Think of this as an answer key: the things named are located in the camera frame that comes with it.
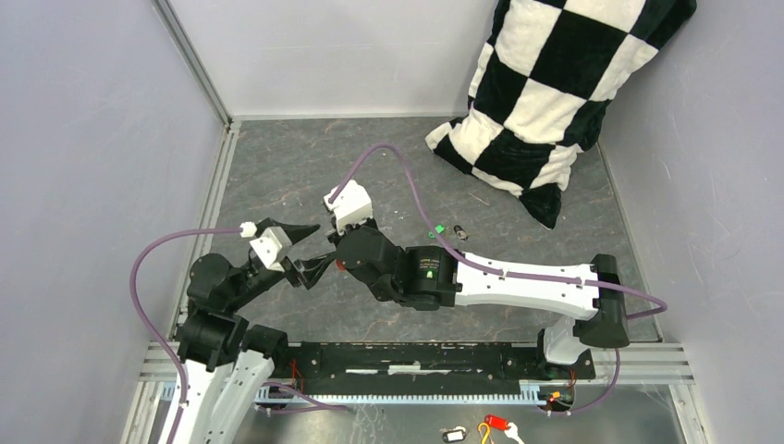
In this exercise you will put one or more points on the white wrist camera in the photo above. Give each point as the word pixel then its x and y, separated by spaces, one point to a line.
pixel 352 207
pixel 269 241

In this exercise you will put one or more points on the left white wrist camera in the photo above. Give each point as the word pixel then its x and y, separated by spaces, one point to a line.
pixel 269 241

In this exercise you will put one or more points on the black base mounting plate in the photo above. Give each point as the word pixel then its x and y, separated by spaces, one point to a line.
pixel 421 368

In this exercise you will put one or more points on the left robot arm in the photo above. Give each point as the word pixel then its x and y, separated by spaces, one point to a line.
pixel 221 359

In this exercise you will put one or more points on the white slotted cable duct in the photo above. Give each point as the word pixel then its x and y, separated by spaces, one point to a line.
pixel 529 395

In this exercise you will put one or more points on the green key tag with key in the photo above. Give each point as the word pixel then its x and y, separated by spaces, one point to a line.
pixel 438 229

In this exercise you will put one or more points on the black key tag with key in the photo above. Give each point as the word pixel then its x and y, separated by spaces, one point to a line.
pixel 460 232

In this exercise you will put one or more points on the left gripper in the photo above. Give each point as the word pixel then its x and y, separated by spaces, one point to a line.
pixel 311 269

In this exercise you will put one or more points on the red key tag bottom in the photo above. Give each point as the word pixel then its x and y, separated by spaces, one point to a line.
pixel 497 422

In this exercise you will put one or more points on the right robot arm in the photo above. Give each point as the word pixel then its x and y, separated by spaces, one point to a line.
pixel 587 297

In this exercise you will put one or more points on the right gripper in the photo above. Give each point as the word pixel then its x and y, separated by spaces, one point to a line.
pixel 336 236

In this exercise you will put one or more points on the yellow carabiner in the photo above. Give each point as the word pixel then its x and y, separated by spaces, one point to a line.
pixel 484 431

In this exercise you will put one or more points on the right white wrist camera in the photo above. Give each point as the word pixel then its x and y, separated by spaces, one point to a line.
pixel 352 207

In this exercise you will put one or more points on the black white checkered blanket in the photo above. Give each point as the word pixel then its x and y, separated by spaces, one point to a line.
pixel 543 82

